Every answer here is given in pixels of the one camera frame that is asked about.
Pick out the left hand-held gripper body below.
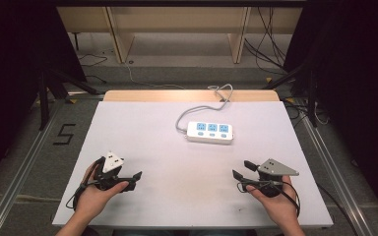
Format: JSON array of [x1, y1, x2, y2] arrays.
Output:
[[93, 150, 128, 192]]

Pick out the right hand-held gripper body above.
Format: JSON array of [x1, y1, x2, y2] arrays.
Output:
[[256, 157, 300, 199]]

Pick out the person's right hand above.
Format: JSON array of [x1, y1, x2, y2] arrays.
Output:
[[245, 175, 301, 228]]

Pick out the person's left hand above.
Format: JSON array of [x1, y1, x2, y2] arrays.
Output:
[[73, 161, 130, 221]]

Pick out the white power strip blue sockets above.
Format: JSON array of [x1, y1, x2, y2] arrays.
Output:
[[185, 120, 235, 146]]

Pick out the black metal stand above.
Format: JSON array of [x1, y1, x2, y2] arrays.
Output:
[[261, 60, 320, 128], [36, 67, 100, 132]]

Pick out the dark curtain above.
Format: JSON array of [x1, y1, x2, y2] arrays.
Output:
[[0, 0, 88, 195], [283, 0, 378, 227]]

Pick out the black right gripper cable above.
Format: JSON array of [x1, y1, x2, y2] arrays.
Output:
[[235, 179, 301, 218]]

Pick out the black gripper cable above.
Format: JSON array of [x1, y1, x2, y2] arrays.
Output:
[[65, 158, 103, 211], [235, 179, 301, 218]]

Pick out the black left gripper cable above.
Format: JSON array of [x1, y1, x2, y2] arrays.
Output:
[[65, 158, 103, 211]]

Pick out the aluminium floor rail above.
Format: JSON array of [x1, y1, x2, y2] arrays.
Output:
[[0, 96, 67, 236], [288, 97, 376, 236]]

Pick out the grey power strip cable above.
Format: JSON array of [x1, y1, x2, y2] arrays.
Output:
[[175, 83, 234, 135]]

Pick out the white floor cable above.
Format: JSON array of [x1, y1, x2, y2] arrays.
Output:
[[123, 61, 185, 90]]

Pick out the thin black floor cable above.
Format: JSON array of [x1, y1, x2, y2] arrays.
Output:
[[77, 53, 108, 85]]

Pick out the bundle of black cables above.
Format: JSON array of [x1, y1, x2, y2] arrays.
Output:
[[243, 6, 289, 75]]

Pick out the light wooden desk frame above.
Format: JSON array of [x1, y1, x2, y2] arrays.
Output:
[[56, 6, 305, 65]]

